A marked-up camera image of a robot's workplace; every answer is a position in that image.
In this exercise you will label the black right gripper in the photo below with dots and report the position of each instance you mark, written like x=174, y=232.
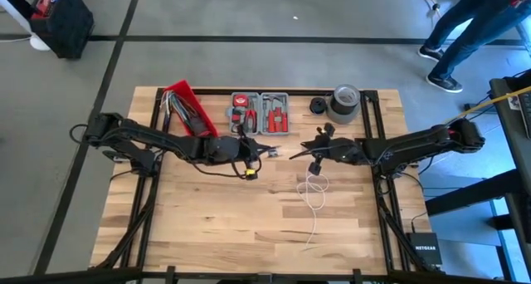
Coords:
x=327, y=151

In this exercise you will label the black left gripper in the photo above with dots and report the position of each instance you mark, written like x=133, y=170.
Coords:
x=246, y=151

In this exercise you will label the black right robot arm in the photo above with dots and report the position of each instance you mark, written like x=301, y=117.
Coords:
x=423, y=145

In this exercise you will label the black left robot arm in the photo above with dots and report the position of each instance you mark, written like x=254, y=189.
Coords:
x=141, y=136

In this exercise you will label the grey tool case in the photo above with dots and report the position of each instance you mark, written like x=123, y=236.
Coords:
x=259, y=109

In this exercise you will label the grey tape roll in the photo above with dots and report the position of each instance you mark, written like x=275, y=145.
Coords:
x=342, y=118

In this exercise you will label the red tape measure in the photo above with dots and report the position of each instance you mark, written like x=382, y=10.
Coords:
x=240, y=100

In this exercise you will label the red plastic bin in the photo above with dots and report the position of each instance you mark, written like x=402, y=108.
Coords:
x=184, y=89

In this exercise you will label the person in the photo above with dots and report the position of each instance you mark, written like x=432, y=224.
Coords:
x=452, y=20

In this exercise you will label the black computer desk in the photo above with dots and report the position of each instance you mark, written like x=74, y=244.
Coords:
x=508, y=122

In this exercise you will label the black keyboard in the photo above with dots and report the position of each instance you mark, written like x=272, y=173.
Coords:
x=526, y=109

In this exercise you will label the black and red toolbox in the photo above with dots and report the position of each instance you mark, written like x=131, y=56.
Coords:
x=66, y=26

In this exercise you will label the black Netgear network switch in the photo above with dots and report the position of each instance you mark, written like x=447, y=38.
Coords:
x=424, y=248

